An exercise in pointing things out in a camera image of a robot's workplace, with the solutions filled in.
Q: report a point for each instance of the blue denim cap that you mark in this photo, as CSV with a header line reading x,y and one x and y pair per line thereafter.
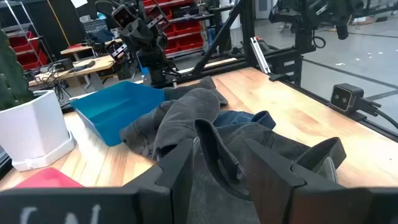
x,y
233,117

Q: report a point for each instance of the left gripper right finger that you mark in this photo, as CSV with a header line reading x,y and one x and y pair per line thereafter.
x,y
280,193

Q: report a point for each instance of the red translucent plastic bin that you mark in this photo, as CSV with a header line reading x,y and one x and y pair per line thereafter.
x,y
46,180

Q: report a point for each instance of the black partition panel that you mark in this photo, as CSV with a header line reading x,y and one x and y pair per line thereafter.
x,y
59,28

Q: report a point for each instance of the silver metal rack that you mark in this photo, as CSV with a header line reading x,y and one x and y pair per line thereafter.
x,y
28,25

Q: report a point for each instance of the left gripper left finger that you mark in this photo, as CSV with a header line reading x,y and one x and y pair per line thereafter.
x,y
168,186

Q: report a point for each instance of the black aluminium rig frame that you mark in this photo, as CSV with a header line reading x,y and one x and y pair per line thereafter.
x,y
247,31

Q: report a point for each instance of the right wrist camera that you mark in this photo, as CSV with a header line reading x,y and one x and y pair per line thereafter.
x,y
123,16

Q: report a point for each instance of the green cactus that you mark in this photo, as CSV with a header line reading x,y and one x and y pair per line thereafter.
x,y
11,77

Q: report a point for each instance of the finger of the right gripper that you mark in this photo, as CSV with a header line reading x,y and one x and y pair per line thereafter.
x,y
159,18
116,52

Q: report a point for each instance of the background black robot rig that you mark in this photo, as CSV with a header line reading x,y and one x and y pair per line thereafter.
x,y
311,15

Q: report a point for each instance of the red storage bin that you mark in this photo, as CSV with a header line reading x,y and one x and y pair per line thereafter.
x,y
32,60
171,46
23,42
190,41
188,27

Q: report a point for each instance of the silver aluminium extrusion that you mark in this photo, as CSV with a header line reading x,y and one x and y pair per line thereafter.
x,y
260,56

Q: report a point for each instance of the blue plastic bin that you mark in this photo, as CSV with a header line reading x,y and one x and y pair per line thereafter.
x,y
115,109

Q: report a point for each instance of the wooden desk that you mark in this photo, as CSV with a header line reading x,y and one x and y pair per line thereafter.
x,y
99,63
77,49

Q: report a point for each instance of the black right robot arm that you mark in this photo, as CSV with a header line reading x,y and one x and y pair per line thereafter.
x,y
155,67

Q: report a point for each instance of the storage shelf rack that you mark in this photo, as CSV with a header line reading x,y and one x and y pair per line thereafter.
x,y
186,18

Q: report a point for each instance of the black table-level camera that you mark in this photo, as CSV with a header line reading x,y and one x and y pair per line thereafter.
x,y
343,98

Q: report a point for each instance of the white hexagonal plant pot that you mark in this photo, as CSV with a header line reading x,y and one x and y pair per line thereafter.
x,y
31,130

